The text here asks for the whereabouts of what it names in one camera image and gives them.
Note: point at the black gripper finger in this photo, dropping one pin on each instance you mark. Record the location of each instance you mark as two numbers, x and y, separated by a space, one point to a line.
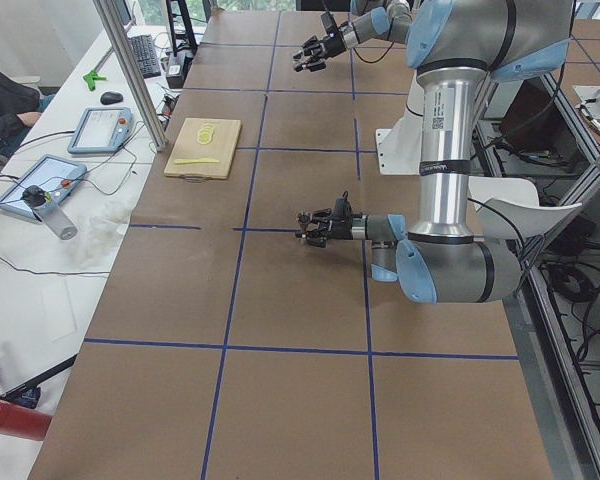
319 216
314 47
316 238
311 63

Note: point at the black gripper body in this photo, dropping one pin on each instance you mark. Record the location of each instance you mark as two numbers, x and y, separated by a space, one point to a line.
341 229
334 45

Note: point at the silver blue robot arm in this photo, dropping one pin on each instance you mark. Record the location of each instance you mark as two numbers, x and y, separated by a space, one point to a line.
383 20
452 46

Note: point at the lemon slices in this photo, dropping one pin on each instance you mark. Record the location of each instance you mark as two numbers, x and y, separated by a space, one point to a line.
205 133

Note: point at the wooden cutting board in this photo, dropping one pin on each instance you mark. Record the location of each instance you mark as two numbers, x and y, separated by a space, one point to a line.
188 158

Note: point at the black keyboard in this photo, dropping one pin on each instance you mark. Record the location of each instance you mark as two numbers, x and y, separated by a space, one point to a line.
144 51

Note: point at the white plastic chair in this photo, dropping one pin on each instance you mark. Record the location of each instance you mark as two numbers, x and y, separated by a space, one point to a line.
518 200

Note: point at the black computer mouse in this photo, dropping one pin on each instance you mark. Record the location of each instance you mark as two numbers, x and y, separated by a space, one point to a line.
111 97

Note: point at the blue teach pendant far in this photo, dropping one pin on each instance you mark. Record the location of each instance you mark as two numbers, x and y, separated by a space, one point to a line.
101 130

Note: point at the blue teach pendant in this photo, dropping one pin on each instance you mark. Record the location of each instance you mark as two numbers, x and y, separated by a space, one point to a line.
55 175
101 130

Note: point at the green plastic clamp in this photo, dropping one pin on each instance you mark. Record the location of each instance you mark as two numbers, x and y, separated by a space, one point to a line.
91 78

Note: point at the blue teach pendant near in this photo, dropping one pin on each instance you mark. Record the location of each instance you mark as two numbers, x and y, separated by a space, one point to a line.
55 175

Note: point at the clear grey water bottle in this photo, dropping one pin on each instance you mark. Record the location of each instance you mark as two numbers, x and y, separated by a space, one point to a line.
48 211

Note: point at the seated person in black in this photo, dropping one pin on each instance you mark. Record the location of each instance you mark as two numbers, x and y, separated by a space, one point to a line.
20 108

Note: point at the red thermos bottle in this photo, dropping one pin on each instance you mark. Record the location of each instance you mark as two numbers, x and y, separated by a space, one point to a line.
21 422

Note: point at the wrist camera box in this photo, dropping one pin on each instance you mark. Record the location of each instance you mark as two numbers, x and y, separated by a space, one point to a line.
342 211
329 23

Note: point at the aluminium frame post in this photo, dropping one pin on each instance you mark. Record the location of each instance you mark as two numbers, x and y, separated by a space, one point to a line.
112 24

